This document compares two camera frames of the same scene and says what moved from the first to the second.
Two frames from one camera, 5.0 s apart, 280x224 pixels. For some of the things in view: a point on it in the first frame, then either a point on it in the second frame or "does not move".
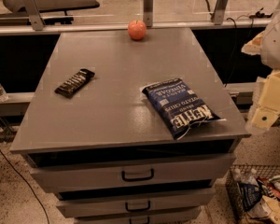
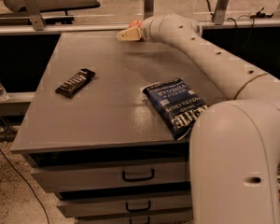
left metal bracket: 27,0 does not move
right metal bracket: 221,3 does not move
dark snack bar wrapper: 70,86 does not move
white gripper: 276,44 → 146,31
